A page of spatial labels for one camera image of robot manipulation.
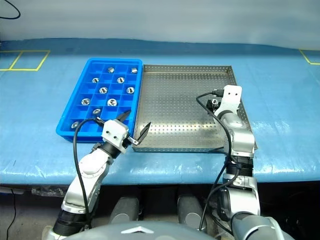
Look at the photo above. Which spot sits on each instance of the blue plastic table cover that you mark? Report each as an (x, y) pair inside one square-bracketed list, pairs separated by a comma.
[(37, 112)]

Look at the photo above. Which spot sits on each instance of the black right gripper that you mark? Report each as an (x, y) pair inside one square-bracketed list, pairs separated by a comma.
[(216, 108)]

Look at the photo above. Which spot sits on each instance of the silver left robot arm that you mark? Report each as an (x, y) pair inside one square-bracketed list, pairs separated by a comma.
[(92, 162)]

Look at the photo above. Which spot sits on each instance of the black crumpled plastic strip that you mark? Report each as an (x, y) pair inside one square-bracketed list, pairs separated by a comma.
[(47, 192)]

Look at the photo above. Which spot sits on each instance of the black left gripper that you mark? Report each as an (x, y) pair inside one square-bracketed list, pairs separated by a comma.
[(131, 141)]

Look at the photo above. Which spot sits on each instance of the grey robot torso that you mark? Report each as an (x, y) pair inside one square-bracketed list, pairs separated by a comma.
[(162, 232)]

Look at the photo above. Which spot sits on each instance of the grey rounded robot knee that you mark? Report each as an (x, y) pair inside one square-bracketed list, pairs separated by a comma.
[(125, 210), (191, 210)]

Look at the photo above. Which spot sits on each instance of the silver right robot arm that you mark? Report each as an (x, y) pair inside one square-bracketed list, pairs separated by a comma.
[(240, 140)]

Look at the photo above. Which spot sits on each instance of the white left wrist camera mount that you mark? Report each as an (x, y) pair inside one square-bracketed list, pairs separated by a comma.
[(113, 130)]

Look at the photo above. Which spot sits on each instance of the perforated metal tray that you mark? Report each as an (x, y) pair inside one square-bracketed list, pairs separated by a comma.
[(175, 100)]

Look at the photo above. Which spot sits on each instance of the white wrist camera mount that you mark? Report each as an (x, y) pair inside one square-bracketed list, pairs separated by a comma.
[(232, 96), (113, 130)]

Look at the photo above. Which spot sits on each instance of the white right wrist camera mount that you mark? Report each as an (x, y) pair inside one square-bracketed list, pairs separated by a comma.
[(232, 96)]

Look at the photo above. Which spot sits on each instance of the blue compartment tray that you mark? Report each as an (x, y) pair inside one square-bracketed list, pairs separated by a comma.
[(85, 133)]

